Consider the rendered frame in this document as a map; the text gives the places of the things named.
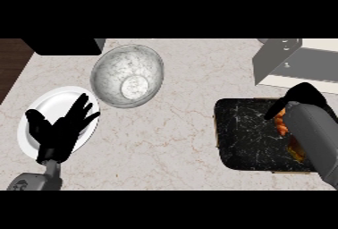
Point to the black marble tray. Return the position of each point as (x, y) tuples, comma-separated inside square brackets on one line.
[(247, 137)]

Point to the clear glass bowl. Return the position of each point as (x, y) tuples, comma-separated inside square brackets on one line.
[(128, 76)]

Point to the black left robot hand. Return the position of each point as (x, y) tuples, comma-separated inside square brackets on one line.
[(61, 134)]

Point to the orange croissant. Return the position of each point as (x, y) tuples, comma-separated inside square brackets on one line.
[(281, 126)]

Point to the white round plate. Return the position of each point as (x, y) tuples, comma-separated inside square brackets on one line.
[(53, 107)]

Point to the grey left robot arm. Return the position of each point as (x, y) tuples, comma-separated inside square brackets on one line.
[(44, 179)]

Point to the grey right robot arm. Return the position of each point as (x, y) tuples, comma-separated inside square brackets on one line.
[(315, 140)]

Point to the grey tiered shelf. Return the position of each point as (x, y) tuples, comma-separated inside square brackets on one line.
[(290, 62)]

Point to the black box appliance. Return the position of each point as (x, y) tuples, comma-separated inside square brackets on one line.
[(66, 46)]

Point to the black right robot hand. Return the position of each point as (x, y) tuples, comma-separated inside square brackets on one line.
[(303, 94)]

